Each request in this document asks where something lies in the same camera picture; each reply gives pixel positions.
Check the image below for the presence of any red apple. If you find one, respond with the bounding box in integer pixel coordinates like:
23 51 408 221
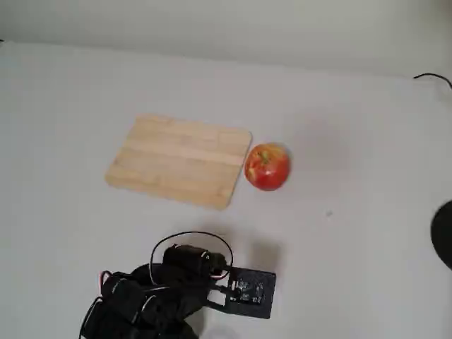
244 142 292 192

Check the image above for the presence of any black round object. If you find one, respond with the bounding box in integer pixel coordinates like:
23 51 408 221
430 200 452 272

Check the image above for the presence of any thin dark cable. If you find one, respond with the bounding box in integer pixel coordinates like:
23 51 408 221
412 72 452 89

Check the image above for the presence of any black camera cable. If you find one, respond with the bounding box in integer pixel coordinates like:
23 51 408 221
149 230 234 285

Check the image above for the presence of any wooden cutting board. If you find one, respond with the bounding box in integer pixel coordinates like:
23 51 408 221
104 113 254 211

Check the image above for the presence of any red white servo wire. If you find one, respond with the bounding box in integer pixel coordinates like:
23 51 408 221
96 270 114 295

